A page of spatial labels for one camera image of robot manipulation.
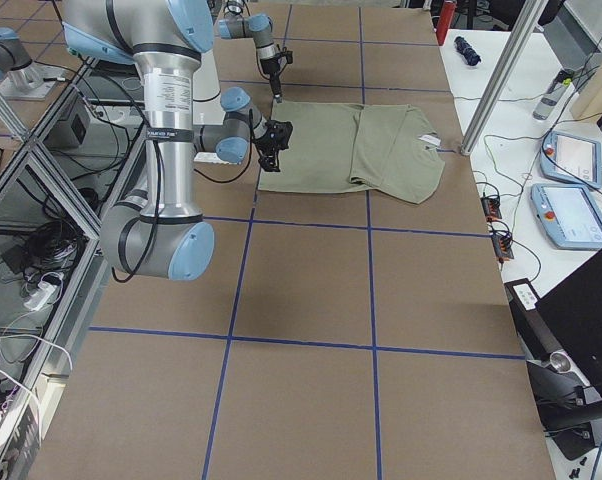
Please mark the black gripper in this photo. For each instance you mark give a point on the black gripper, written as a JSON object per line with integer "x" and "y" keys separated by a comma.
{"x": 272, "y": 71}
{"x": 269, "y": 144}

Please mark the olive green long-sleeve shirt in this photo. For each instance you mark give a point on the olive green long-sleeve shirt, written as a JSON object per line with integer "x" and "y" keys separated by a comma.
{"x": 341, "y": 148}

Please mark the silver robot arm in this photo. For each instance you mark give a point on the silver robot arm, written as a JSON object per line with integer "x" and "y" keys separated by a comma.
{"x": 237, "y": 23}
{"x": 158, "y": 229}

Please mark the white hang tag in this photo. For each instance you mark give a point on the white hang tag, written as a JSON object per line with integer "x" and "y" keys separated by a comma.
{"x": 431, "y": 140}

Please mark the red cylinder bottle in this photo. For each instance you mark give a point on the red cylinder bottle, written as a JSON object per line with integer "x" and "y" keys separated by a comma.
{"x": 447, "y": 12}

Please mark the dark blue folded umbrella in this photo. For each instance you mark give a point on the dark blue folded umbrella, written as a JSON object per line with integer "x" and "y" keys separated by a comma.
{"x": 466, "y": 51}

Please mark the white power strip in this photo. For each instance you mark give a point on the white power strip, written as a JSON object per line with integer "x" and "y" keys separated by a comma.
{"x": 45, "y": 294}

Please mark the blue teach pendant far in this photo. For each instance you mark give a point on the blue teach pendant far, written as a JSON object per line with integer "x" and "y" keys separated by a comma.
{"x": 569, "y": 158}

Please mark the blue teach pendant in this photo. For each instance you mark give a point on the blue teach pendant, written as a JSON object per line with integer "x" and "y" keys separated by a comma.
{"x": 569, "y": 215}
{"x": 569, "y": 158}

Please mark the blue teach pendant near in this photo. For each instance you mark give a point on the blue teach pendant near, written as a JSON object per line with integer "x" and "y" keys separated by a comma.
{"x": 569, "y": 215}

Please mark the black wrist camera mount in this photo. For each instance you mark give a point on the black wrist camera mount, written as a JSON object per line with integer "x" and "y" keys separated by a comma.
{"x": 285, "y": 57}
{"x": 278, "y": 134}

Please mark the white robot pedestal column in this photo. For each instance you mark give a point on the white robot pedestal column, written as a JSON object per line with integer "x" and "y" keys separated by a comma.
{"x": 206, "y": 93}

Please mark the aluminium frame post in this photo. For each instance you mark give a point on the aluminium frame post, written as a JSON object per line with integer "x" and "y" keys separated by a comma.
{"x": 516, "y": 42}

